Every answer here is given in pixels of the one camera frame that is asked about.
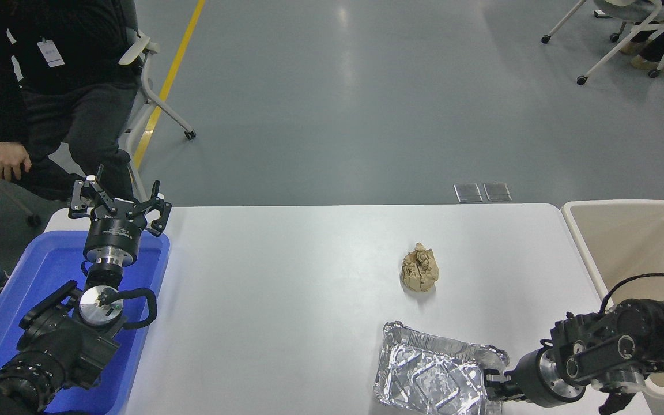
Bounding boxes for crumpled tan paper ball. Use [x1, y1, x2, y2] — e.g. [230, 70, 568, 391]
[401, 243, 440, 292]

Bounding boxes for white wheeled chair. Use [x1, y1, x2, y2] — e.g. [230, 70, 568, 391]
[541, 0, 664, 86]

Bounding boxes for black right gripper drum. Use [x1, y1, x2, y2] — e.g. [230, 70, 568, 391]
[508, 348, 550, 405]

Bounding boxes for large pale dustbin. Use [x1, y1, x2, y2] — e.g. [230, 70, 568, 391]
[561, 199, 664, 400]

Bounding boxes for seated person's right hand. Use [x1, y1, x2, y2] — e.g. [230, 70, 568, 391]
[0, 141, 32, 182]

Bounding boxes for blue plastic tray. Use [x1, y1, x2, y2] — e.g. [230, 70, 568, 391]
[0, 231, 171, 415]

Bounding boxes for person on wheeled chair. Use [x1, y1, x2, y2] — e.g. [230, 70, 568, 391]
[620, 6, 664, 74]

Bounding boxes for white frame chair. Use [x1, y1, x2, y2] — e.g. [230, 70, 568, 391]
[118, 29, 197, 202]

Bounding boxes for metal floor socket plate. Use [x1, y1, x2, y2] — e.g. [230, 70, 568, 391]
[454, 183, 483, 203]
[484, 182, 512, 202]

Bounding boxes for seated person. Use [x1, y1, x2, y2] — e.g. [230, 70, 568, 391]
[0, 0, 139, 202]

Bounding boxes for lanyard with id badge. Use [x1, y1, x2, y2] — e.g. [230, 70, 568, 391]
[37, 39, 66, 69]

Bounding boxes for rectangular foil plate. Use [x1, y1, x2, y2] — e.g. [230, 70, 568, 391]
[373, 321, 510, 415]

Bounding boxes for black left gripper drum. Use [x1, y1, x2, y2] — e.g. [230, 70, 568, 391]
[84, 214, 144, 255]

